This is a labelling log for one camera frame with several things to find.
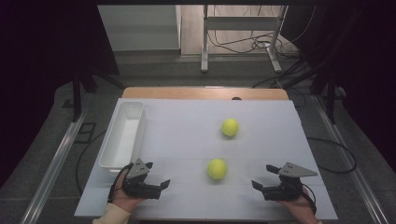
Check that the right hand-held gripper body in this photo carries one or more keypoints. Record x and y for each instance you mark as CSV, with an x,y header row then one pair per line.
x,y
283,188

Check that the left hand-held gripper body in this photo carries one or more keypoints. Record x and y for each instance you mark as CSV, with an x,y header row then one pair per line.
x,y
140,188

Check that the white plastic bin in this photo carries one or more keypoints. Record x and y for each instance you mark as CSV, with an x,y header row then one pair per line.
x,y
124,137

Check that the yellow tennis ball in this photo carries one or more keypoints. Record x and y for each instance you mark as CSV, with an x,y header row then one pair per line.
x,y
230,127
217,168

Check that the person's left hand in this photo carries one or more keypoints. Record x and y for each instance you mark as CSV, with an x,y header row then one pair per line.
x,y
123,200

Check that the person's right hand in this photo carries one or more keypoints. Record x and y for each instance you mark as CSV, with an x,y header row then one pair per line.
x,y
299,208

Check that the white table cover board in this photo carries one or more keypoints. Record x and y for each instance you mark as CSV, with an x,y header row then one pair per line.
x,y
186,140

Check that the small dark round knob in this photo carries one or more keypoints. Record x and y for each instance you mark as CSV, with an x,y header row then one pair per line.
x,y
236,98

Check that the black stand legs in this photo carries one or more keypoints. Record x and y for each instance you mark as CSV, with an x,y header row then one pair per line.
x,y
76,96
331,102

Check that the white cabinet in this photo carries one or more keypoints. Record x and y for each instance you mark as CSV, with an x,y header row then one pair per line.
x,y
140,31

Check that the dark curtain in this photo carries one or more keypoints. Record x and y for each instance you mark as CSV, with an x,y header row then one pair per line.
x,y
367,62
37,62

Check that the aluminium floor rail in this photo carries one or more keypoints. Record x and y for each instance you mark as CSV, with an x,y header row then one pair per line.
x,y
367,196
55,169

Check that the white metal stand frame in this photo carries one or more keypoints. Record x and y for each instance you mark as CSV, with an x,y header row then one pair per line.
x,y
239,23

